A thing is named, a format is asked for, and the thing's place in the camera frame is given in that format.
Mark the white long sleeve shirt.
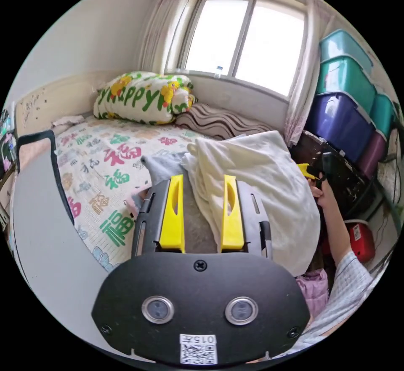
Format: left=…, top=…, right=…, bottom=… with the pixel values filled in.
left=181, top=131, right=321, bottom=277

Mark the person's right forearm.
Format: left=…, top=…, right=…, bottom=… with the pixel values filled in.
left=318, top=202, right=353, bottom=266

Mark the teal storage box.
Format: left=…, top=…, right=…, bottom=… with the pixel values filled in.
left=319, top=29, right=375, bottom=75
left=315, top=56, right=378, bottom=115
left=368, top=92, right=396, bottom=139

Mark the person's body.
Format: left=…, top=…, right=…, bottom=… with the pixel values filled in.
left=277, top=249, right=378, bottom=358

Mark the window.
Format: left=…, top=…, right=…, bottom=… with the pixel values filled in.
left=164, top=0, right=308, bottom=101

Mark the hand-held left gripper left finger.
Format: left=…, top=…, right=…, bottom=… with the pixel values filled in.
left=159, top=174, right=186, bottom=254

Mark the pile of clothes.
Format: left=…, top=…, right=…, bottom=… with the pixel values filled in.
left=125, top=151, right=219, bottom=253

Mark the pale patterned curtain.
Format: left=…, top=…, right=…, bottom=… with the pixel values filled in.
left=138, top=0, right=199, bottom=75
left=283, top=0, right=336, bottom=148

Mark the rolled blanket with green print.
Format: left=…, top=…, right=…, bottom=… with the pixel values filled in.
left=93, top=71, right=195, bottom=125

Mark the brown striped cushion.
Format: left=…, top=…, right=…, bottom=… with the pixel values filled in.
left=175, top=102, right=276, bottom=141

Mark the red container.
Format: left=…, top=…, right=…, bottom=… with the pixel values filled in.
left=343, top=219, right=377, bottom=265

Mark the lilac garment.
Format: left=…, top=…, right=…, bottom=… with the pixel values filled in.
left=295, top=267, right=330, bottom=318

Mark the bed with printed sheet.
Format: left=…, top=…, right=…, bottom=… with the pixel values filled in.
left=14, top=72, right=286, bottom=274

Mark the blue storage box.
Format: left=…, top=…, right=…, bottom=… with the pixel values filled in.
left=304, top=91, right=377, bottom=164

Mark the purple storage box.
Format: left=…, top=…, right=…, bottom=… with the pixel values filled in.
left=356, top=131, right=388, bottom=179

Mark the person's right hand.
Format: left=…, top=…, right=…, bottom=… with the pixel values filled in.
left=309, top=172, right=336, bottom=212

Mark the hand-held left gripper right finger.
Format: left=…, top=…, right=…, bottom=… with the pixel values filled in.
left=221, top=174, right=245, bottom=254

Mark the grey panel with black rim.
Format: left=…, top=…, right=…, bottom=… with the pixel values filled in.
left=12, top=130, right=133, bottom=358

